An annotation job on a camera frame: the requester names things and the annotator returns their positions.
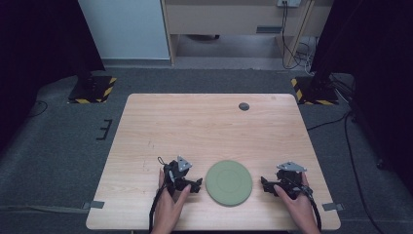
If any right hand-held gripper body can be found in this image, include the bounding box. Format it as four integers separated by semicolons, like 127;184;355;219
275;161;314;200

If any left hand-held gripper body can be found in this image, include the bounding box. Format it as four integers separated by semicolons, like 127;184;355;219
163;155;197;196

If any green round plate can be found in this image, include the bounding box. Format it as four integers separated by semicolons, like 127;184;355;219
205;159;254;208

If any person's right hand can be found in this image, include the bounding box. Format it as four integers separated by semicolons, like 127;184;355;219
273;172;321;229

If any person's left hand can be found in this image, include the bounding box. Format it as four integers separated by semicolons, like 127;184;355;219
151;168;193;230

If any grey tape piece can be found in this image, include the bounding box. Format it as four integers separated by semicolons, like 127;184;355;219
81;200;106;211
321;202;345;213

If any black stand base striped edge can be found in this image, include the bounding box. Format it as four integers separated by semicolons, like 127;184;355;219
67;75;118;105
290;75;340;106

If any black curtain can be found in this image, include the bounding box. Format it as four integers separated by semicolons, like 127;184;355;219
0;0;106;155
310;0;413;194

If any white panel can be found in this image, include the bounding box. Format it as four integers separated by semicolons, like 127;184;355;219
77;0;171;60

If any light wooden desk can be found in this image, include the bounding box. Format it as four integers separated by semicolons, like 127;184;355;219
161;0;335;68

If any grey power strip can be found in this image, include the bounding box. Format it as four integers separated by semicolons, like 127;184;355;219
276;0;302;8

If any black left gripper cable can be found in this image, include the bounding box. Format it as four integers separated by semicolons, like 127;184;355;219
148;183;169;234

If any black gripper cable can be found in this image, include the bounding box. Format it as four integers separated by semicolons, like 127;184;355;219
148;183;169;234
291;181;323;232

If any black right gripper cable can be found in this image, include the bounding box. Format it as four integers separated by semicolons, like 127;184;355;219
291;181;323;232

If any long black floor cable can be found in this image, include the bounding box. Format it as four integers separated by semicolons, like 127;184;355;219
306;110;386;234

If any white cable tangle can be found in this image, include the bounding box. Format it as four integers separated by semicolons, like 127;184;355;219
295;36;319;72

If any black hanging power cable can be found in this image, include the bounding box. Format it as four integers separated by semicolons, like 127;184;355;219
281;1;306;70

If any thin black floor cable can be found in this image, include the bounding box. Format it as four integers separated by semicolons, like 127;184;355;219
26;99;49;119

